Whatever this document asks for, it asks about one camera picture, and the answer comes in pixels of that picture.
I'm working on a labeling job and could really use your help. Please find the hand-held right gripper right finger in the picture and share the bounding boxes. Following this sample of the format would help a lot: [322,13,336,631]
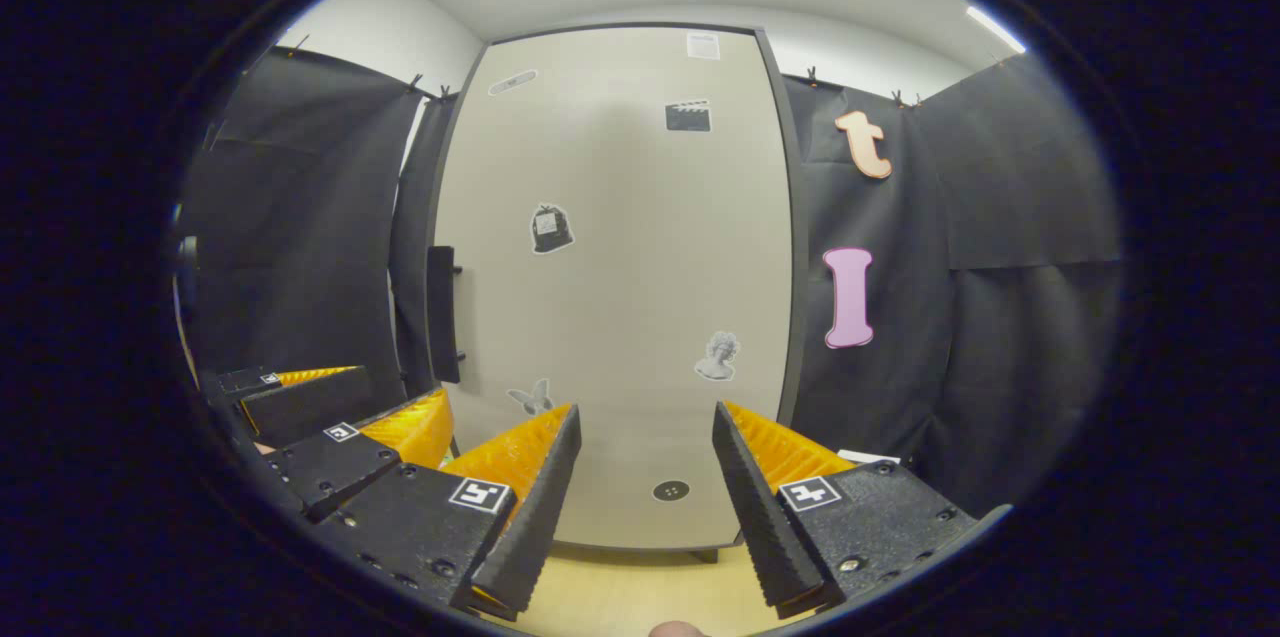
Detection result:
[712,402,979,619]

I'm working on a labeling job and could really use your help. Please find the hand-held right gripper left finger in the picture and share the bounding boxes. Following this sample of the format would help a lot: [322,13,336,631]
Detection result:
[340,404,583,619]

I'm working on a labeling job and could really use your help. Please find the black cabinet door handle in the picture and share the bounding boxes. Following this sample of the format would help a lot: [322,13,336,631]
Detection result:
[426,245,464,386]

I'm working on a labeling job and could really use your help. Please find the grey cabinet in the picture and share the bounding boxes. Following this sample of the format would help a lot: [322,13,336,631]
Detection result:
[425,21,813,565]

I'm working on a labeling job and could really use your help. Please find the beige cabinet door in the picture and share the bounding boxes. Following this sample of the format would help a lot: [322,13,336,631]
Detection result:
[432,27,798,551]

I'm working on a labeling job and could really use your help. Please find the black backdrop cloth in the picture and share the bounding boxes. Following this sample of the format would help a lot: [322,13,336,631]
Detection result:
[180,45,1126,518]

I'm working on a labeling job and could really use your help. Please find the ceiling light panel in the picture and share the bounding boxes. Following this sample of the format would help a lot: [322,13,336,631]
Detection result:
[964,5,1028,56]

